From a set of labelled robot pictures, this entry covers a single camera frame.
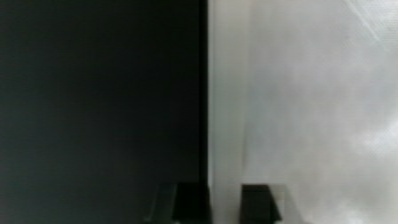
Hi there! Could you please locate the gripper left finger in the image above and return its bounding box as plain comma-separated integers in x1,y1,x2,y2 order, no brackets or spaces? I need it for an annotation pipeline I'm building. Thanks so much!
141,182,211,224

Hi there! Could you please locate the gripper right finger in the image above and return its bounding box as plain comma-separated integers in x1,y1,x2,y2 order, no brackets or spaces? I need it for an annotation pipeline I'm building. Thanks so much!
239,185,282,224

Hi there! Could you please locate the white desk tabletop tray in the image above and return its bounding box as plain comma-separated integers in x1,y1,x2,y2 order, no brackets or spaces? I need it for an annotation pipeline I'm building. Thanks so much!
207,0,398,224

